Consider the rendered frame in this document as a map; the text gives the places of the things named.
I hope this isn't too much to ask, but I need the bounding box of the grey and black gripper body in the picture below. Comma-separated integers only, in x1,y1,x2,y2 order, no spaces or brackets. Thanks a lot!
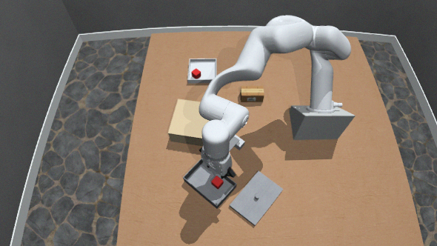
201,145,232,176

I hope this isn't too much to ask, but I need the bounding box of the brown cardboard box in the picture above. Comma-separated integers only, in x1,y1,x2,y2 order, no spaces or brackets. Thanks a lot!
240,86,264,102

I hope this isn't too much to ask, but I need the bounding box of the red block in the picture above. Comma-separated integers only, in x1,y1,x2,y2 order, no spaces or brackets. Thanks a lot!
211,176,224,189
191,69,201,79

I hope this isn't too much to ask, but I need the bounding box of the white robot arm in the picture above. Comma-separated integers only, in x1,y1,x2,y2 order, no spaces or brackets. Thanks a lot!
199,16,351,162

